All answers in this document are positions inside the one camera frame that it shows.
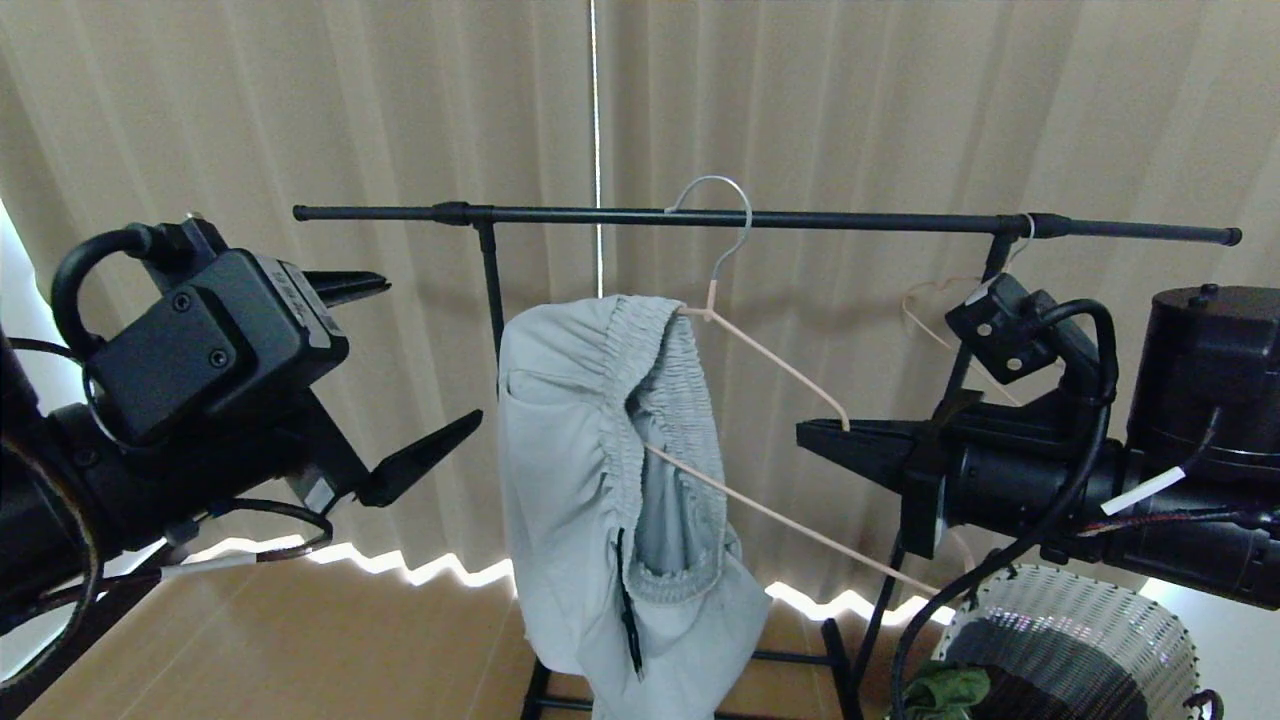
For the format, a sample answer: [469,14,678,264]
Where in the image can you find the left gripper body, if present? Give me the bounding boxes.
[62,256,371,541]

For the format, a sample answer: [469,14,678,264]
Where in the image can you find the black clothes rack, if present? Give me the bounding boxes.
[293,200,1243,720]

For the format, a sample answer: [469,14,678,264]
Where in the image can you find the green garment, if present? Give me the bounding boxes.
[893,660,993,720]

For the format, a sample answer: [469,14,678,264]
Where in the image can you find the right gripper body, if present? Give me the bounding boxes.
[900,430,1131,559]

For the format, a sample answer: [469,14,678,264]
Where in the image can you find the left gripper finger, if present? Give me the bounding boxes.
[300,269,392,309]
[357,409,485,509]

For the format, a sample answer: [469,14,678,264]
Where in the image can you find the pale grey shorts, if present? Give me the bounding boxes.
[497,294,773,720]

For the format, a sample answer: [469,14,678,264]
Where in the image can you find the black cable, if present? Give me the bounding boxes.
[50,225,163,361]
[888,298,1119,720]

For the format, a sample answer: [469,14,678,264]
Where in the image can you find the beige curtain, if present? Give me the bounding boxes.
[0,0,1280,621]

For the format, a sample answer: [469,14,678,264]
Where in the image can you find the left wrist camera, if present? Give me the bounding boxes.
[85,218,351,446]

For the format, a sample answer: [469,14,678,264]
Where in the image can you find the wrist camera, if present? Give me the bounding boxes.
[925,272,1111,446]
[85,218,351,446]

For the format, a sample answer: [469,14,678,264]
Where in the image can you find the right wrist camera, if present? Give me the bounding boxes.
[925,272,1111,446]

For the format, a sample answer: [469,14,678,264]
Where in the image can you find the white laundry basket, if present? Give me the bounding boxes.
[930,565,1226,720]

